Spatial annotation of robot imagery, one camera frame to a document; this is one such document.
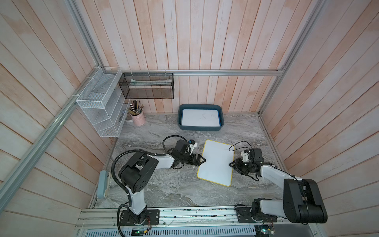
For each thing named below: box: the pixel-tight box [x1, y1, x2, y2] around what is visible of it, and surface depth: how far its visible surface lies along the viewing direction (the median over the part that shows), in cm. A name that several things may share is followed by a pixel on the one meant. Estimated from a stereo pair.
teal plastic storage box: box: [177, 103, 225, 132], surface depth 114 cm
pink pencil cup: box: [127, 99, 146, 127], surface depth 109 cm
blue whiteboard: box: [181, 109, 222, 127], surface depth 117 cm
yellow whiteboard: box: [196, 139, 235, 188], surface depth 92 cm
